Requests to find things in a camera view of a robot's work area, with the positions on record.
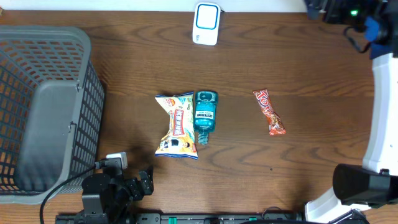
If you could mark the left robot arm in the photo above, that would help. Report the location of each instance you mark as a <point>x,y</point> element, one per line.
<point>107,196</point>

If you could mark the grey plastic basket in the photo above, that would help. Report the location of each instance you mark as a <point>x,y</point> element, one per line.
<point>51,108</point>

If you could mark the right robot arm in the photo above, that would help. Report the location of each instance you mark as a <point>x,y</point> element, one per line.
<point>371,27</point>

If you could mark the white barcode scanner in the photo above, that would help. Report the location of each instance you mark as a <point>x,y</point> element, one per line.
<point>206,23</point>

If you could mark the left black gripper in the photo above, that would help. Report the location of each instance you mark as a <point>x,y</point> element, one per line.
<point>146,181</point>

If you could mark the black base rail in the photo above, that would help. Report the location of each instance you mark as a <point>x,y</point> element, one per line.
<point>156,218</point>

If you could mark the yellow noodle snack bag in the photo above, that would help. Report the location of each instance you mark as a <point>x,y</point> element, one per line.
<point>180,138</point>

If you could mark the red chocolate bar wrapper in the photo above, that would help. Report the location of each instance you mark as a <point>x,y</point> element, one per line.
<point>275,124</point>

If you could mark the teal mouthwash bottle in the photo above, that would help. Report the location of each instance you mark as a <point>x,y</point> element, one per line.
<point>205,114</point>

